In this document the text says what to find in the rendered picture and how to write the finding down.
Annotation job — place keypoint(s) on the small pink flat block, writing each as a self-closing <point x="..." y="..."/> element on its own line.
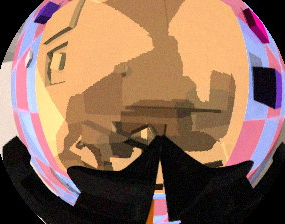
<point x="256" y="26"/>

